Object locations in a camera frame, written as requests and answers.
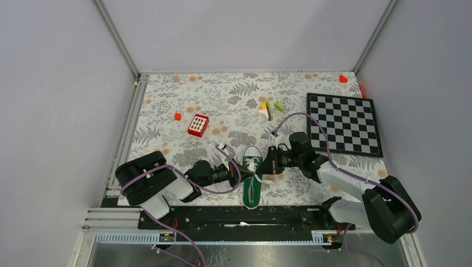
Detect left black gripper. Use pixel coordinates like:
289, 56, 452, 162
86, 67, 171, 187
198, 159, 254, 188

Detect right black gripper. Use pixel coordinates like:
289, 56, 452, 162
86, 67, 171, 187
255, 146, 303, 175

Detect white shoelace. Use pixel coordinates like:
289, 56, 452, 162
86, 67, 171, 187
243, 156, 274, 184

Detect green white sneaker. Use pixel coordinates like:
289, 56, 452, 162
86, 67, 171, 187
242, 146, 263, 209

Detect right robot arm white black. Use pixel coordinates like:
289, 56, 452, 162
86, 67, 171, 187
255, 132, 422, 244

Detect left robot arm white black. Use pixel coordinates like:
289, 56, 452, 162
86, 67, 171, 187
115, 151, 254, 229

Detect lime green block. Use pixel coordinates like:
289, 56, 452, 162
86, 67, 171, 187
274, 101, 285, 112

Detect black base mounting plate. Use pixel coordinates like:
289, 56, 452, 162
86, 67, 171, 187
160, 205, 348, 243

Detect floral patterned table mat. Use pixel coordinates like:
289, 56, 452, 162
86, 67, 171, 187
121, 72, 398, 207

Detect red white brick block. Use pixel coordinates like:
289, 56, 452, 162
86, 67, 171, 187
188, 114, 209, 137

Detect small red cube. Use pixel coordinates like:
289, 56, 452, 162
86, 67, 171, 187
174, 113, 182, 121

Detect black white checkerboard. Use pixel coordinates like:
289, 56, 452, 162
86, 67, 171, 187
307, 93, 384, 157

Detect red block far corner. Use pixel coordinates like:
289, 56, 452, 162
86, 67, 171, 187
339, 75, 348, 83

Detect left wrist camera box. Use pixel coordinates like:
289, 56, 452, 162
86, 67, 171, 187
219, 144, 236, 163

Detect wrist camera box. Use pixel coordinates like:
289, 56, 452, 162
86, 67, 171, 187
269, 131, 281, 146
219, 144, 236, 163

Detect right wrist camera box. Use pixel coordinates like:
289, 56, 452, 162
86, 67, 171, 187
269, 131, 281, 146

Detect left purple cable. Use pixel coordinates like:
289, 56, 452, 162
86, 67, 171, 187
120, 144, 242, 267

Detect purple cable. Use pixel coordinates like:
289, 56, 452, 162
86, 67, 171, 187
120, 144, 242, 267
273, 112, 421, 267

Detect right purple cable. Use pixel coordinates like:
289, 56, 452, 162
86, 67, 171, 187
273, 112, 421, 267

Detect red block at wall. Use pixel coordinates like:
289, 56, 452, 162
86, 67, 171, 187
359, 85, 367, 98

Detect aluminium frame rail front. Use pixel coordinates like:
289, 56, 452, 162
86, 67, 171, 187
79, 207, 414, 247

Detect left aluminium corner post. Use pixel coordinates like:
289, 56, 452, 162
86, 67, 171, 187
91, 0, 140, 81

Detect aluminium corner post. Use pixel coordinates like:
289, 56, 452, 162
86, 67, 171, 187
352, 0, 399, 75
91, 0, 140, 81

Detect right aluminium corner post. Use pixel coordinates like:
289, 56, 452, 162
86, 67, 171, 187
352, 0, 399, 75

